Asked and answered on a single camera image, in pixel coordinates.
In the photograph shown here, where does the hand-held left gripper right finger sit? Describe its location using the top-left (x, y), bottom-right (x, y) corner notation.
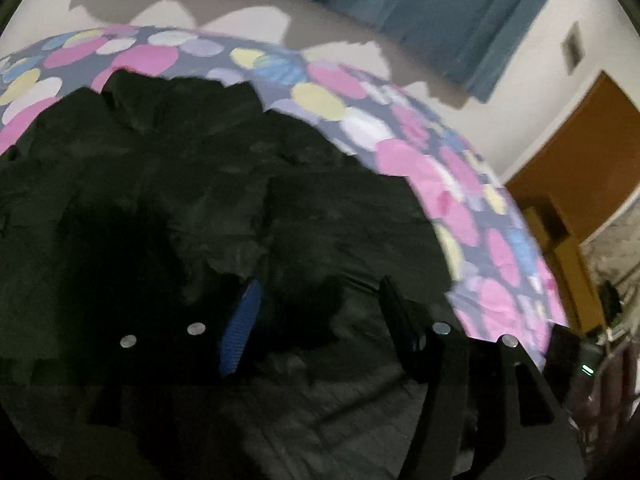
top-left (377, 276), bottom-right (587, 480)

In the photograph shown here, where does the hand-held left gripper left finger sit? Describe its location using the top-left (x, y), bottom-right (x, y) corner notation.
top-left (65, 279), bottom-right (266, 480)

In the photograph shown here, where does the black jacket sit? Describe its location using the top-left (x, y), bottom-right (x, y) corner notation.
top-left (0, 69), bottom-right (466, 480)

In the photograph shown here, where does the person's right hand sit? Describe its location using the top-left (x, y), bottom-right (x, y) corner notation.
top-left (570, 350), bottom-right (633, 443)

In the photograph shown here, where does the brown wooden furniture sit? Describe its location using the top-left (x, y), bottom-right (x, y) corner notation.
top-left (520, 195), bottom-right (608, 336)

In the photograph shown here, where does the white patterned curtain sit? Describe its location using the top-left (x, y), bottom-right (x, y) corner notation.
top-left (580, 200), bottom-right (640, 311)

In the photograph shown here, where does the polka dot bed sheet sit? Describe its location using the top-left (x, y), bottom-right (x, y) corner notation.
top-left (0, 24), bottom-right (571, 368)

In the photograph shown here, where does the brown wooden door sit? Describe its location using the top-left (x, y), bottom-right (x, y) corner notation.
top-left (502, 71), bottom-right (640, 246)

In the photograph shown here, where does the grey scalloped headboard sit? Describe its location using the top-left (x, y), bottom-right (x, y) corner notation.
top-left (67, 0), bottom-right (481, 111)

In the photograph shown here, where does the blue curtain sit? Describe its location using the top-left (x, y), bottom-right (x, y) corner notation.
top-left (72, 0), bottom-right (576, 103)

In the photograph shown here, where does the wall vent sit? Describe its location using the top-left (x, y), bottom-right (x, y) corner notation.
top-left (561, 22), bottom-right (583, 68)

